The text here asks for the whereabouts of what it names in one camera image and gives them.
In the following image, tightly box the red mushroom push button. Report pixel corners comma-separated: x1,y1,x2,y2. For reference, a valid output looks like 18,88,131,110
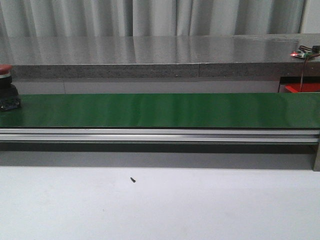
0,64,21,112

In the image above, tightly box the grey stone counter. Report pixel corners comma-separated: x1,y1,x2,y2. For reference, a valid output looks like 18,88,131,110
0,33,320,94

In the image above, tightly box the green conveyor belt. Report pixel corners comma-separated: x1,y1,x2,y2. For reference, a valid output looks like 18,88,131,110
0,93,320,129

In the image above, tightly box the red plastic bin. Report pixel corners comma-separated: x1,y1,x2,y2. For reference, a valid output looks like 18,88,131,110
285,83,320,93

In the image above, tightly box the small green circuit board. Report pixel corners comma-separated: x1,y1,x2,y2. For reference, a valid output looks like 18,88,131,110
290,50,317,60

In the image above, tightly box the white curtain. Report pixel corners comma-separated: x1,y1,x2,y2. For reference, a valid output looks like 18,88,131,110
0,0,306,37

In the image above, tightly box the aluminium conveyor frame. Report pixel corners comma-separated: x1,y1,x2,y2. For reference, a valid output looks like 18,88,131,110
0,128,320,171

